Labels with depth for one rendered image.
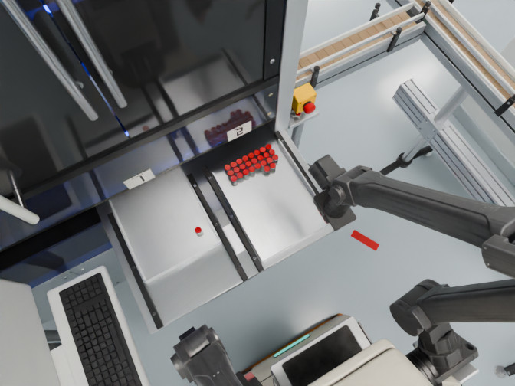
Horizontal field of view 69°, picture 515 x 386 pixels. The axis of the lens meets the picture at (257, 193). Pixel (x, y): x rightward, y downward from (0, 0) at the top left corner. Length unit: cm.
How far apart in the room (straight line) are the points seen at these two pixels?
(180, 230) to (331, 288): 110
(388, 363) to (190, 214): 76
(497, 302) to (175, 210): 93
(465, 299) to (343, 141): 179
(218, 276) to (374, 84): 186
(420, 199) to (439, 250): 170
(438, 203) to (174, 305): 84
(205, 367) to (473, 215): 46
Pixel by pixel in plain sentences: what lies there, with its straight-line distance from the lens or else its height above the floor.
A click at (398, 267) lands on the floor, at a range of 223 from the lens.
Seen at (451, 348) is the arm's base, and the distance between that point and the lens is 92.
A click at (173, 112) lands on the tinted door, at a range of 99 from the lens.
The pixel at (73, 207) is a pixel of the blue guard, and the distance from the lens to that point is 119.
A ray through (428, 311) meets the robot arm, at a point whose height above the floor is 131.
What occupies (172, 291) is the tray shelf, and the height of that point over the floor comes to 88.
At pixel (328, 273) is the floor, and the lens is 212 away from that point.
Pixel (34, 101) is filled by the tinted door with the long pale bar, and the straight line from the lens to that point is 83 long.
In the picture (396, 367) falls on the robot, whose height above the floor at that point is 135.
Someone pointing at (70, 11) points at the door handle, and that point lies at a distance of 63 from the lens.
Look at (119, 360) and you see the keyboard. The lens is 131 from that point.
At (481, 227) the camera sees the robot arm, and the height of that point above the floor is 158.
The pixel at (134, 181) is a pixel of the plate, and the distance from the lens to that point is 118.
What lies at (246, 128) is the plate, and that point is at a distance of 121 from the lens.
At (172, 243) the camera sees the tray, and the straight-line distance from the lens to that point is 124.
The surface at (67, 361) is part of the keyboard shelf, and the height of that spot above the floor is 80.
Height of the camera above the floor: 206
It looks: 69 degrees down
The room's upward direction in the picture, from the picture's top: 1 degrees clockwise
